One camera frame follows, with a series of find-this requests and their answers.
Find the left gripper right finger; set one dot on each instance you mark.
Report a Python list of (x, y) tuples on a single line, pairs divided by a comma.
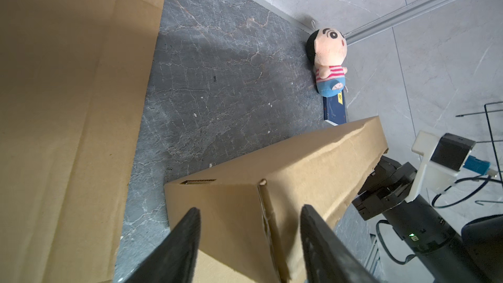
[(326, 258)]

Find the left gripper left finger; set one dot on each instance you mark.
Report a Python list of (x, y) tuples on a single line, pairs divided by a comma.
[(174, 260)]

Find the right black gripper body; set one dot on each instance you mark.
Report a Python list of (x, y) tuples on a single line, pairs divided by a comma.
[(385, 188)]

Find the brown cardboard box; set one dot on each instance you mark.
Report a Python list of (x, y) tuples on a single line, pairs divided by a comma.
[(250, 206)]

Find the dark blue book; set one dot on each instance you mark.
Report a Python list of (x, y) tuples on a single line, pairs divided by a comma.
[(335, 111)]

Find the plush doll striped shirt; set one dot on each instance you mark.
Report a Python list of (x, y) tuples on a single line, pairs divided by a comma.
[(326, 50)]

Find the flat brown cardboard sheet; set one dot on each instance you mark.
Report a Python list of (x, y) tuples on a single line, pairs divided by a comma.
[(74, 74)]

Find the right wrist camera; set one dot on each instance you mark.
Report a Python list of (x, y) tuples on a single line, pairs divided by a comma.
[(443, 158)]

